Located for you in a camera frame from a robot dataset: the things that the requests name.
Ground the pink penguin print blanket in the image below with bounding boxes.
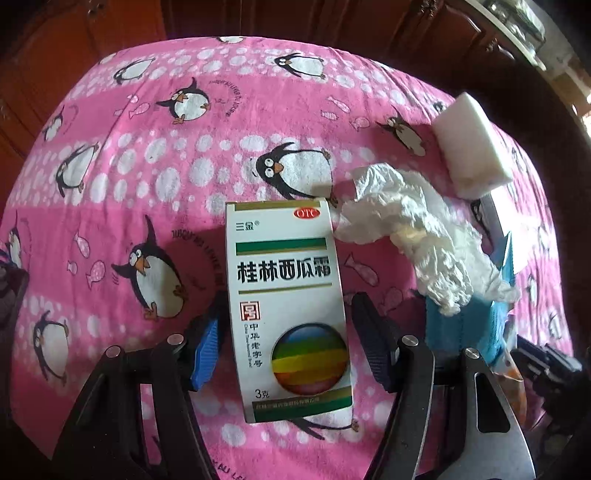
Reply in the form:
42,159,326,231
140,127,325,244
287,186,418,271
0,34,578,480

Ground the blue-green plastic packet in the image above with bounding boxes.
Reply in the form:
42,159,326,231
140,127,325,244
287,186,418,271
425,231,515,374

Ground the white medicine box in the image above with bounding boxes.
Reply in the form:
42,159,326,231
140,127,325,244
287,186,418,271
225,198,354,424

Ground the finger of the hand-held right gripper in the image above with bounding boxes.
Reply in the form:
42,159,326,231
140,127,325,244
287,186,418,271
515,335,587,416

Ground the white foam block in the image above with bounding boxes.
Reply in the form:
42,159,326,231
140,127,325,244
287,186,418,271
431,92,514,200

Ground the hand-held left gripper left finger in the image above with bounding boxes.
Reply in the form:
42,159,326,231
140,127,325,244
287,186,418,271
51,295,227,480

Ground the wooden kitchen cabinet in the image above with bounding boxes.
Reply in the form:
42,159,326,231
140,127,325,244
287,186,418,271
0,0,591,153

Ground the crumpled white tissue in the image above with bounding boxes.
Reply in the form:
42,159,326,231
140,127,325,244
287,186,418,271
333,164,520,317

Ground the black dish rack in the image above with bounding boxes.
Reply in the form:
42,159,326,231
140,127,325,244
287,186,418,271
480,0,550,47

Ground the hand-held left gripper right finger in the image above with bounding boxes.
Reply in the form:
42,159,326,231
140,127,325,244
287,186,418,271
351,292,539,480

